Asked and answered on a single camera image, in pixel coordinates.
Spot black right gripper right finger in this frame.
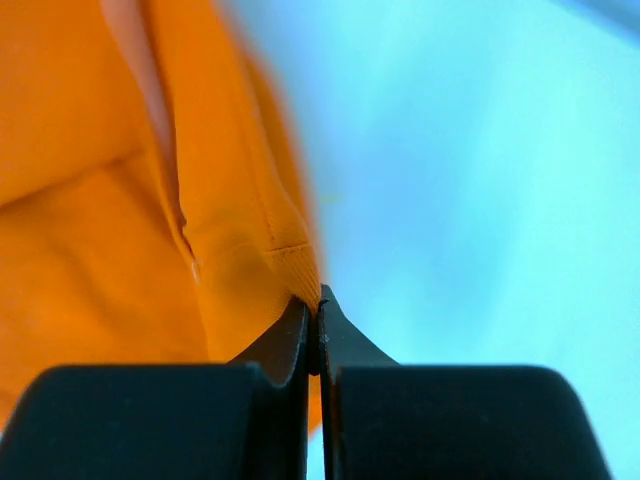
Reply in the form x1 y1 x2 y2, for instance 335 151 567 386
318 287 610 479

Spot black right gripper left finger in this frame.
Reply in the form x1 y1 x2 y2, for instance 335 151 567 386
1 300 309 479

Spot orange trousers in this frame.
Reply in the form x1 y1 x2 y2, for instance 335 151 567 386
1 1 321 419

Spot light blue folded trousers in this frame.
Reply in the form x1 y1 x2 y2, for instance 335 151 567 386
227 1 639 479

